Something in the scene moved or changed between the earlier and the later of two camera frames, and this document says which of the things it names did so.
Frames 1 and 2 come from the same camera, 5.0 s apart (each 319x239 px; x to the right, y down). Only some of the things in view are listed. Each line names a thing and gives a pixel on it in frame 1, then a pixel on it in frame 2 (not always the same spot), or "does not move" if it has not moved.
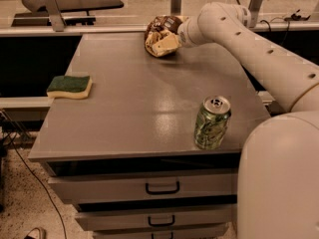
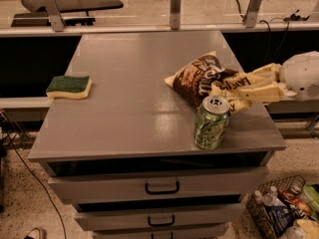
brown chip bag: x=159 y=28 -> x=206 y=78
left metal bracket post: x=56 y=17 does not move
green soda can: x=212 y=121 does not move
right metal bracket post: x=256 y=2 does not move
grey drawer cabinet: x=127 y=156 does not move
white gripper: x=183 y=34 -> x=300 y=74
